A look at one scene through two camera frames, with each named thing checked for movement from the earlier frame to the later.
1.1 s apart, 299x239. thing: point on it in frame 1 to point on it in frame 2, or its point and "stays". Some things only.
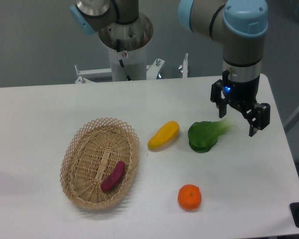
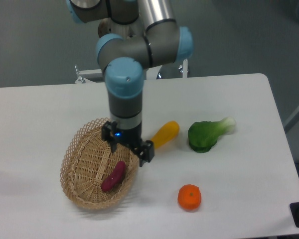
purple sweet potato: x=114 y=178 stays
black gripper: x=243 y=95 to x=144 y=151
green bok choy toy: x=203 y=136 stays
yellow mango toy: x=166 y=134 stays
